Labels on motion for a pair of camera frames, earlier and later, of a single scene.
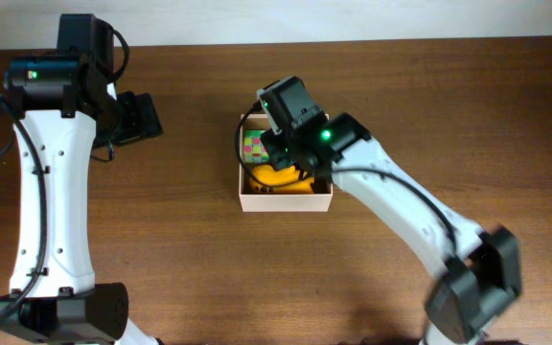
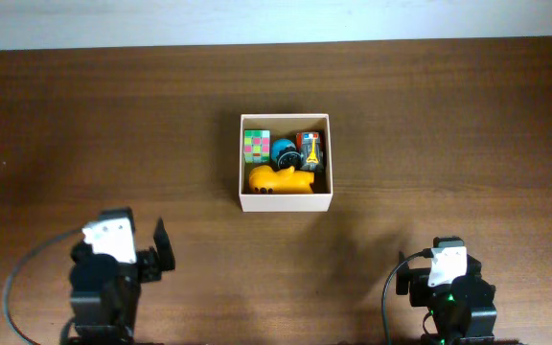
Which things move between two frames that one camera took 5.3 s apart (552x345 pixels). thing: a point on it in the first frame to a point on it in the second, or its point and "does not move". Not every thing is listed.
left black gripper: [141, 121] to [149, 261]
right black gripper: [282, 156] to [415, 286]
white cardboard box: [319, 200] does not move
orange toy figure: [280, 179] does not move
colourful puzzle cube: [255, 150] does not move
